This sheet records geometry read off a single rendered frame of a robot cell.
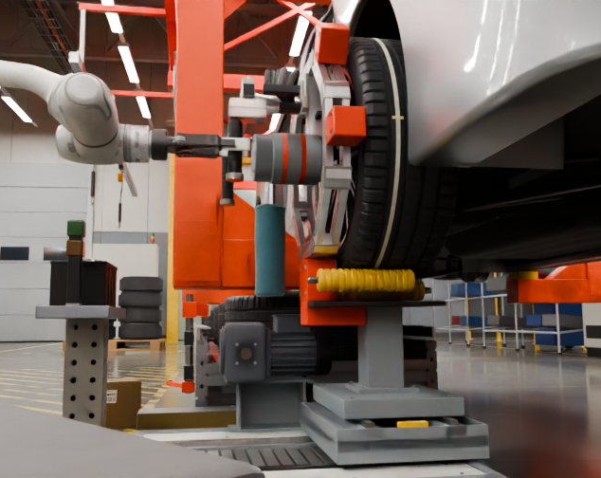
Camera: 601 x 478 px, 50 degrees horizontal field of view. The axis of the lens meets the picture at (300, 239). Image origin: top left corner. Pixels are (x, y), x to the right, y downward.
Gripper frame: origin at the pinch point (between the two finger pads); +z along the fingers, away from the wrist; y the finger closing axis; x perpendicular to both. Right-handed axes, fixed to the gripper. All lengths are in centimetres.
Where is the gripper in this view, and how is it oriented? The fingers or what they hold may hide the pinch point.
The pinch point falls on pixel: (236, 147)
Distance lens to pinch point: 160.4
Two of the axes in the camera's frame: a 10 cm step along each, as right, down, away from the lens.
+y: 1.6, -1.3, -9.8
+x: -0.1, -9.9, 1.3
